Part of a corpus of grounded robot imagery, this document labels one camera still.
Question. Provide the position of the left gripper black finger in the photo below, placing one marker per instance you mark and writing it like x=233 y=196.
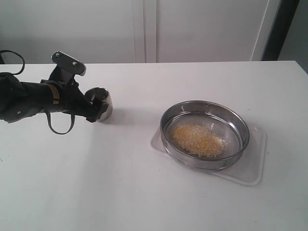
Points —
x=100 y=111

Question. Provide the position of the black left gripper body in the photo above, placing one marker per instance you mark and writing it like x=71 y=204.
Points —
x=64 y=95

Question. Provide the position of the stainless steel cup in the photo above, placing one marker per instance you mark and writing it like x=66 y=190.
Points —
x=101 y=94

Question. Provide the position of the yellow and white grains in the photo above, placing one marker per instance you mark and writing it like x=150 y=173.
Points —
x=198 y=140

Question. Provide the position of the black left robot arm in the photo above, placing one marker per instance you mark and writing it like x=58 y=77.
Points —
x=19 y=100

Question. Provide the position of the round steel mesh sieve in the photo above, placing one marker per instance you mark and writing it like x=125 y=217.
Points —
x=219 y=119

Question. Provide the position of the clear plastic tray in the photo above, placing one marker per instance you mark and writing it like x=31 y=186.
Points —
x=248 y=169

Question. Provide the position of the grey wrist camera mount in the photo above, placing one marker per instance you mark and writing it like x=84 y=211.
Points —
x=68 y=63

